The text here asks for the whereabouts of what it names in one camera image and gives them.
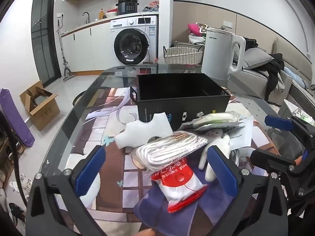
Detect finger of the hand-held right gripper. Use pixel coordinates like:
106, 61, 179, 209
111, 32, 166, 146
250, 149, 299, 175
264, 115, 315, 140

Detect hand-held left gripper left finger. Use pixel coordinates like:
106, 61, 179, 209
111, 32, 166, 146
26, 146, 109, 236

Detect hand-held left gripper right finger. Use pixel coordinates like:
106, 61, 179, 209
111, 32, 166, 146
207, 146, 289, 236

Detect white plush toy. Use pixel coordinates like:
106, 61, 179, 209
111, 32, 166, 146
198, 133, 238, 181

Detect red and white glue packet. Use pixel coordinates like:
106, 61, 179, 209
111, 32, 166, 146
151, 161, 208, 213

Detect bag of white cables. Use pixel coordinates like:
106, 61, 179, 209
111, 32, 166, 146
130, 130, 212, 177

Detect white foam piece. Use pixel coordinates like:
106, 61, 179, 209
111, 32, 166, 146
115, 112, 173, 149

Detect black cardboard box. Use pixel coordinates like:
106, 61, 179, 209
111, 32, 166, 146
130, 73, 231, 129

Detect printed table mat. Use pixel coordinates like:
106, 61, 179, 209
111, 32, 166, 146
71, 88, 278, 236

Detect light blue cloth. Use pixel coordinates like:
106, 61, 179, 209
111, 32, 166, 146
283, 67, 315, 91

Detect black jacket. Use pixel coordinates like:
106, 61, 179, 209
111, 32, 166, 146
264, 53, 286, 101

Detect grey sofa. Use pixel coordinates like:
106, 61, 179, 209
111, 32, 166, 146
229, 38, 315, 133

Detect grey pillow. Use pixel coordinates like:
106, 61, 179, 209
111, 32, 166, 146
242, 47, 275, 70

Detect open brown cardboard box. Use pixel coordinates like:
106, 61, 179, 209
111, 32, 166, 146
20, 81, 61, 131

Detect dark sneaker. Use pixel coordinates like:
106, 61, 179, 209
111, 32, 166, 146
8, 203, 26, 225

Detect purple rolled yoga mat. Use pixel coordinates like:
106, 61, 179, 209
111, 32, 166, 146
0, 88, 35, 148

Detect white electric kettle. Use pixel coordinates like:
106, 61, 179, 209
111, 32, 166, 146
201, 28, 246, 81

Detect flat mop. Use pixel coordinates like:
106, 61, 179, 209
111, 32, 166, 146
57, 20, 74, 82

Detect woven wicker basket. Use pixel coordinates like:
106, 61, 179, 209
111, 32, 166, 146
163, 45, 205, 65

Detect white kitchen cabinet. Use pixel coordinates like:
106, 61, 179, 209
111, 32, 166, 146
60, 12, 159, 77

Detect pink clothing pile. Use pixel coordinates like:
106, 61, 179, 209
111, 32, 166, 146
187, 23, 207, 46

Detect white washing machine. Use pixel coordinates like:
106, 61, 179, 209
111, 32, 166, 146
109, 15, 158, 66

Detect black glass door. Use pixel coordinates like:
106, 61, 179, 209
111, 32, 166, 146
31, 0, 62, 88

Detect black pressure cooker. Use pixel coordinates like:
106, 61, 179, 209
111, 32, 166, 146
116, 0, 140, 15

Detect clothes on washing machine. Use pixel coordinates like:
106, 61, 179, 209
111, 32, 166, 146
143, 1, 159, 12

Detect black cable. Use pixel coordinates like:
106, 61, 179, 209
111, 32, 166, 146
0, 111, 28, 210

